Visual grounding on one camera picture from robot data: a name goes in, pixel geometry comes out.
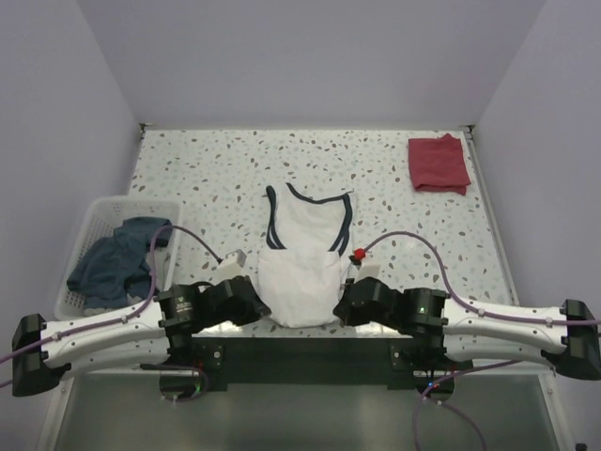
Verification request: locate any white navy tank top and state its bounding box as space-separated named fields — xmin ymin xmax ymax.
xmin=256 ymin=182 xmax=354 ymax=329

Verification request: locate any red tank top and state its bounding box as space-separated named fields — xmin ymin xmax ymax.
xmin=408 ymin=133 xmax=471 ymax=196

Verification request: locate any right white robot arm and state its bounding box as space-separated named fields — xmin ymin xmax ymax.
xmin=333 ymin=277 xmax=600 ymax=381

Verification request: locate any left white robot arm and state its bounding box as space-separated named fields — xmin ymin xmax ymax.
xmin=1 ymin=276 xmax=271 ymax=397

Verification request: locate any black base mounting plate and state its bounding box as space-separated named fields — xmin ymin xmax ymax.
xmin=141 ymin=337 xmax=473 ymax=391

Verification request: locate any dark navy garment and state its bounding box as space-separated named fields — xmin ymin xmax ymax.
xmin=67 ymin=216 xmax=172 ymax=311

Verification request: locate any white plastic laundry basket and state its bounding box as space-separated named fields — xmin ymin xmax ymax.
xmin=54 ymin=195 xmax=185 ymax=320

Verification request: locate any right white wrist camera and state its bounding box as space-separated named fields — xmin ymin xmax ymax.
xmin=349 ymin=248 xmax=380 ymax=282

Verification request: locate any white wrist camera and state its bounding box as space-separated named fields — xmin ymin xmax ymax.
xmin=349 ymin=248 xmax=380 ymax=282
xmin=215 ymin=249 xmax=247 ymax=283

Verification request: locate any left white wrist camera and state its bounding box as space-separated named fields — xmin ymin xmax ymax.
xmin=215 ymin=249 xmax=247 ymax=283

